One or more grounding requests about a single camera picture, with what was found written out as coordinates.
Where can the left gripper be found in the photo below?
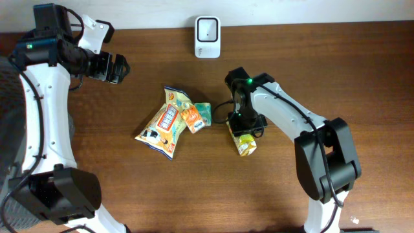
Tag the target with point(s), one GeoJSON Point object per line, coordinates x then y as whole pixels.
{"type": "Point", "coordinates": [105, 65]}

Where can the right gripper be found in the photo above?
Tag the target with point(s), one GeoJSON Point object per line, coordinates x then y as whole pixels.
{"type": "Point", "coordinates": [247, 125]}

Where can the green yellow snack packet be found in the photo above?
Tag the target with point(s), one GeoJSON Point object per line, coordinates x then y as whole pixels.
{"type": "Point", "coordinates": [245, 144]}

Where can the teal tissue pack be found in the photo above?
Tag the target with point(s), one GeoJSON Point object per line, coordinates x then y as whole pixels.
{"type": "Point", "coordinates": [205, 111]}

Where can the orange tissue pack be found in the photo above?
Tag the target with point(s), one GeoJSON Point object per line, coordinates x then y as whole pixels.
{"type": "Point", "coordinates": [193, 119]}

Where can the large cream wet-wipes packet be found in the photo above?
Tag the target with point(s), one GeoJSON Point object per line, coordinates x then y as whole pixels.
{"type": "Point", "coordinates": [162, 132]}

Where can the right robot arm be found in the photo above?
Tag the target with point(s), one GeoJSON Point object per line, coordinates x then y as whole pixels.
{"type": "Point", "coordinates": [327, 163]}

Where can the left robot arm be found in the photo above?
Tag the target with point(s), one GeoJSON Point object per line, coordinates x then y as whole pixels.
{"type": "Point", "coordinates": [48, 185]}

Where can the white barcode scanner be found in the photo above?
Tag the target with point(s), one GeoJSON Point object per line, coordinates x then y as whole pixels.
{"type": "Point", "coordinates": [207, 30]}

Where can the grey plastic mesh basket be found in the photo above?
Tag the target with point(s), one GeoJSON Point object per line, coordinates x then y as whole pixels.
{"type": "Point", "coordinates": [19, 132]}

